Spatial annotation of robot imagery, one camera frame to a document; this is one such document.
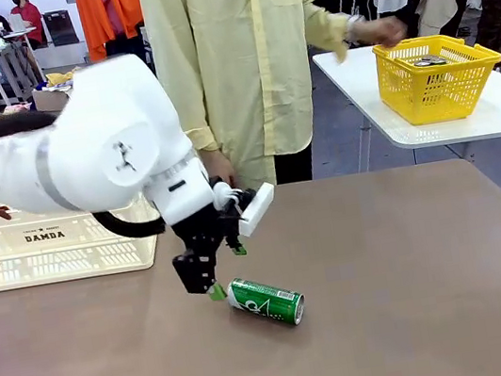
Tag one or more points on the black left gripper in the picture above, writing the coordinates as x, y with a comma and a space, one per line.
204, 226

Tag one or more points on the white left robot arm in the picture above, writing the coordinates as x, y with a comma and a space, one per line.
116, 123

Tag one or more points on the person's left forearm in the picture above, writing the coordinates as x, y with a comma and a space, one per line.
325, 28

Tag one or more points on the person's right forearm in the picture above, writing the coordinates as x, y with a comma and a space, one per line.
202, 139

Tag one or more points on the cream plastic shopping basket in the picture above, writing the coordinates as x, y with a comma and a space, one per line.
52, 262

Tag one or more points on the yellow plastic basket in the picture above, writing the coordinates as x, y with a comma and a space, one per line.
436, 96

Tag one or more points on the person's right hand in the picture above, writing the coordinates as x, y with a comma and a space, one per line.
219, 166

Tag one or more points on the person's left hand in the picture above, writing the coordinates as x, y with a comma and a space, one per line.
388, 31

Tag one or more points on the person in yellow shirt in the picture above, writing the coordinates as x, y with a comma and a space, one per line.
234, 57

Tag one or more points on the cardboard box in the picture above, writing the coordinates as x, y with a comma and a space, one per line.
48, 100

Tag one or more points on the white side table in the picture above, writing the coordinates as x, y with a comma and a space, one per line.
413, 133

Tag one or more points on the yellow cloth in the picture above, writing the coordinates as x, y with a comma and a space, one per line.
61, 77

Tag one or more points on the person in orange top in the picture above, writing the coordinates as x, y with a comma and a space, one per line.
109, 15

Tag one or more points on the white wristwatch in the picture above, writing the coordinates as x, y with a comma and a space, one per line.
356, 27

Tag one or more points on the person in red top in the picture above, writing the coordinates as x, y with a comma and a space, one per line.
29, 18

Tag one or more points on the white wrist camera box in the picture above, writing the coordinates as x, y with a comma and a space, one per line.
258, 208

